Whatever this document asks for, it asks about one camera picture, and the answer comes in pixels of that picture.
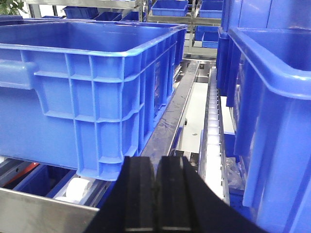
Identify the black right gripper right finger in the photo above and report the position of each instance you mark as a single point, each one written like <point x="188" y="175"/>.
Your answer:
<point x="185" y="204"/>

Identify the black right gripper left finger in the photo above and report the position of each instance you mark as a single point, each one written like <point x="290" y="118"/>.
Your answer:
<point x="129" y="206"/>

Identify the stainless steel shelf beam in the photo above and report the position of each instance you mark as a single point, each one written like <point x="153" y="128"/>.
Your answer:
<point x="25" y="213"/>

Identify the blue bin right front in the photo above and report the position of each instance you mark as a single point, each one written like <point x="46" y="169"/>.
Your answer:
<point x="273" y="109"/>

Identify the blue bin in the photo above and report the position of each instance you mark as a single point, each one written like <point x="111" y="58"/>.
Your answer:
<point x="84" y="95"/>
<point x="271" y="14"/>
<point x="273" y="109"/>

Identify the blue bin centre front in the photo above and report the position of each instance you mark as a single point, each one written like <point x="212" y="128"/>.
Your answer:
<point x="84" y="95"/>

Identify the blue bin right rear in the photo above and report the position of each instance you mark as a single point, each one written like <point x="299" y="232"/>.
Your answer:
<point x="271" y="14"/>

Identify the steel roller track rail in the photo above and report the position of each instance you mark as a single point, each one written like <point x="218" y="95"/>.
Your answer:
<point x="161" y="141"/>

